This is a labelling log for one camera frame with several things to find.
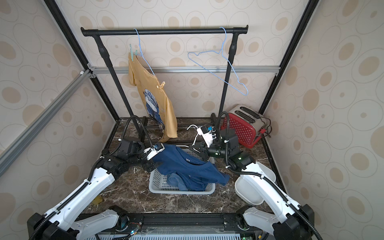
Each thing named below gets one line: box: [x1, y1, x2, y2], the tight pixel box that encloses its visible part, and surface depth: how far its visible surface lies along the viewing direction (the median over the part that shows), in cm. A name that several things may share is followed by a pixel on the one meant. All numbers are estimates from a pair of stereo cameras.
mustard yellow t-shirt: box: [128, 53, 178, 143], surface depth 76 cm
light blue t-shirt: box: [166, 172, 188, 191], surface depth 78 cm
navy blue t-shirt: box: [153, 143, 230, 191], surface depth 74 cm
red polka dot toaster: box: [221, 104, 266, 149], surface depth 99 cm
